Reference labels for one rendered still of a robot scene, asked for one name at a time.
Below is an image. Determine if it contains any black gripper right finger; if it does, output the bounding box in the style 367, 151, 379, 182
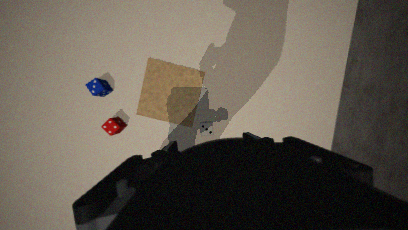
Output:
243, 132, 374, 187

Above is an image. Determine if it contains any tan mat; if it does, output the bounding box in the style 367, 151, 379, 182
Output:
136, 58, 205, 128

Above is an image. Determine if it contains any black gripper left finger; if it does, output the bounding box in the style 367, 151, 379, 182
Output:
72, 141, 180, 230

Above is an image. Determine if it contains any red die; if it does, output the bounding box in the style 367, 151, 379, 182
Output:
102, 117, 127, 136

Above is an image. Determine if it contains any white die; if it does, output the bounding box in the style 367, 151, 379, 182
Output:
200, 121, 214, 136

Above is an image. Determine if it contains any blue die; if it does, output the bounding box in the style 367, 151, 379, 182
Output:
86, 78, 113, 97

